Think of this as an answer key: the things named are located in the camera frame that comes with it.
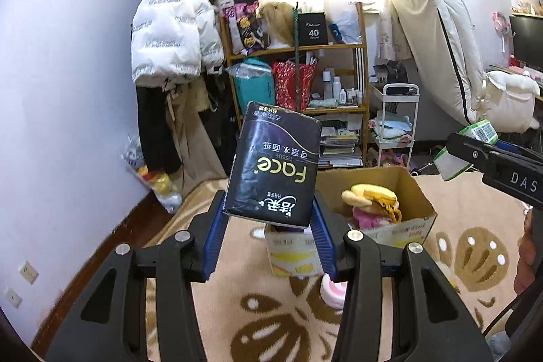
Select black monitor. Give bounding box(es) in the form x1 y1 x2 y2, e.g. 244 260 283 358
510 15 543 72

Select black box with 40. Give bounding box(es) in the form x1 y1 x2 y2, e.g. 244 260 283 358
298 12 327 46

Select wall socket upper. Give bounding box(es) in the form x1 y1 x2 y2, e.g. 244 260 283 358
18 261 39 285

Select white cushion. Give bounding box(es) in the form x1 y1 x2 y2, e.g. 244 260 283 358
481 71 540 133

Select person's right hand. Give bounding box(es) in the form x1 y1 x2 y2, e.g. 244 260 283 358
513 209 537 295

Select wooden shelf unit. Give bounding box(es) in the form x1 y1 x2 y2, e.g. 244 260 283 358
219 2 369 166

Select plastic bag of toys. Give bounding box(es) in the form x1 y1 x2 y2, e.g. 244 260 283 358
121 137 182 215

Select yellow plush toy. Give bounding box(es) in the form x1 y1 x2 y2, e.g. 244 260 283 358
341 184 402 227

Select pink swirl plush cushion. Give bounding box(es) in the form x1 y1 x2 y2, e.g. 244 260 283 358
319 274 348 310

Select white rolling cart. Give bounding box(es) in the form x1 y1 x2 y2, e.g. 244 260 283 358
369 83 420 168

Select black Face tissue pack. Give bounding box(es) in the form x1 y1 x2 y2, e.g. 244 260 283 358
224 101 321 228

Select wall socket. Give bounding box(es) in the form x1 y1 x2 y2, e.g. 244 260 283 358
5 288 22 309
18 261 39 285

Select green pole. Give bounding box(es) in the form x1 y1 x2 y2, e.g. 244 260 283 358
293 1 302 113

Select red patterned bag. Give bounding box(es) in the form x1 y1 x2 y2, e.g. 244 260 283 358
271 61 316 111

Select wall socket lower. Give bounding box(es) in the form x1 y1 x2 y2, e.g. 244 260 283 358
5 288 22 309

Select white puffer jacket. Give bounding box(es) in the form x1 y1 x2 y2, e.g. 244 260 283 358
131 0 225 90

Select blonde wig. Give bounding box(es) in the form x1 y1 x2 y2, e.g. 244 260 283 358
260 2 295 49

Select white folded mattress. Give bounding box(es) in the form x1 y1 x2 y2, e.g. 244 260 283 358
390 0 484 126

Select teal bag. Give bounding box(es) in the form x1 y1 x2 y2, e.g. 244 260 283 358
227 58 275 116

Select green tissue pack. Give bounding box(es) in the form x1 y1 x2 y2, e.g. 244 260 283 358
433 119 499 181

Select cardboard box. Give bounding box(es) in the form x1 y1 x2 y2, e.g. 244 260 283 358
264 166 437 278

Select beige patterned rug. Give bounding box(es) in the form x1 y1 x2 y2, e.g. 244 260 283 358
139 170 536 362

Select beige trench coat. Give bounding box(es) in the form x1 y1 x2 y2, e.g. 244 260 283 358
167 76 226 197

